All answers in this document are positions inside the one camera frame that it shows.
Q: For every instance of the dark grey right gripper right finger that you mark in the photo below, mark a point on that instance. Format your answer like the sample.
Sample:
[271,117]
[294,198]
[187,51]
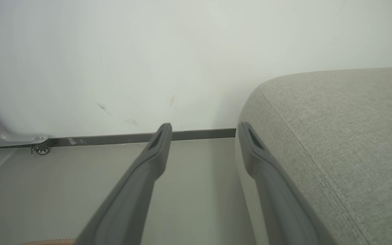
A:
[277,204]

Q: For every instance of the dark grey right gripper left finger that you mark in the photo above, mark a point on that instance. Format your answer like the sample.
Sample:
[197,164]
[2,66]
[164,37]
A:
[131,204]

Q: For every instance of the small black caster wheel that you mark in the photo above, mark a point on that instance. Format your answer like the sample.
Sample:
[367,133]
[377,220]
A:
[42,150]

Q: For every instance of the silver metal frame bar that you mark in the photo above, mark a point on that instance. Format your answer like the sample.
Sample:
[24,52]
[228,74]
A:
[12,139]

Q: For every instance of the grey fabric sofa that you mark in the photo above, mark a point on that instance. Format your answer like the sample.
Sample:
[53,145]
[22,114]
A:
[352,136]

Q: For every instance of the white basket with brown rim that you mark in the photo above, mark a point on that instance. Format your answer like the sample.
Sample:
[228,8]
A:
[49,242]

